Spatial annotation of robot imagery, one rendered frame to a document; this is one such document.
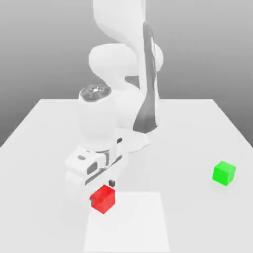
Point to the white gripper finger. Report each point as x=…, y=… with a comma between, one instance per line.
x=112, y=183
x=91, y=202

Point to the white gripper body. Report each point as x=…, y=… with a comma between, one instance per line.
x=102, y=177

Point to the small red cube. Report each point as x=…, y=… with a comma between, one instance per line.
x=102, y=198

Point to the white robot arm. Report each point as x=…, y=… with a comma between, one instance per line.
x=118, y=59

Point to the small green cube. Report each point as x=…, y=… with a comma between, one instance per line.
x=224, y=173

